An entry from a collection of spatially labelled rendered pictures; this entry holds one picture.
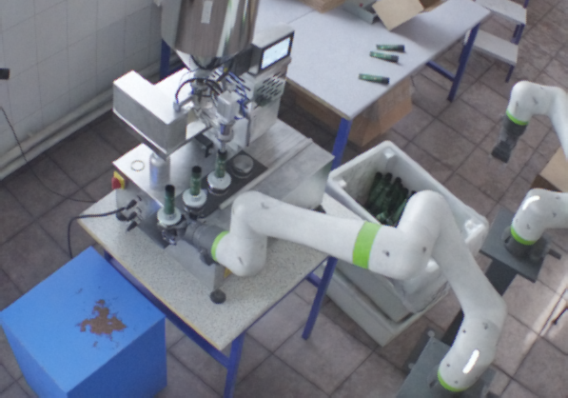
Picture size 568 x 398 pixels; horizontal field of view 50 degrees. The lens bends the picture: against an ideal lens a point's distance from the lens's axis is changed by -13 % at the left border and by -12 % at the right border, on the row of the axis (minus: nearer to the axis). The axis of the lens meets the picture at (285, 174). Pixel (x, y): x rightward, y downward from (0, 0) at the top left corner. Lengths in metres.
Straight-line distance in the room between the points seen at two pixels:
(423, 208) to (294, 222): 0.33
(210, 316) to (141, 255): 0.33
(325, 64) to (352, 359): 1.38
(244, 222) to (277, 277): 0.60
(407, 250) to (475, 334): 0.39
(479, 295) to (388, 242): 0.40
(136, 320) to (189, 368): 0.65
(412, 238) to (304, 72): 1.65
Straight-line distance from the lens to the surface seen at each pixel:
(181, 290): 2.29
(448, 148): 4.22
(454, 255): 1.84
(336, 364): 3.08
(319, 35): 3.45
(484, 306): 1.95
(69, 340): 2.37
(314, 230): 1.72
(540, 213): 2.34
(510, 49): 5.08
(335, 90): 3.11
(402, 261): 1.64
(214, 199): 2.17
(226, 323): 2.23
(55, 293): 2.48
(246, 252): 1.82
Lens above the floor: 2.65
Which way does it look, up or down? 45 degrees down
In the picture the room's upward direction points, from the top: 12 degrees clockwise
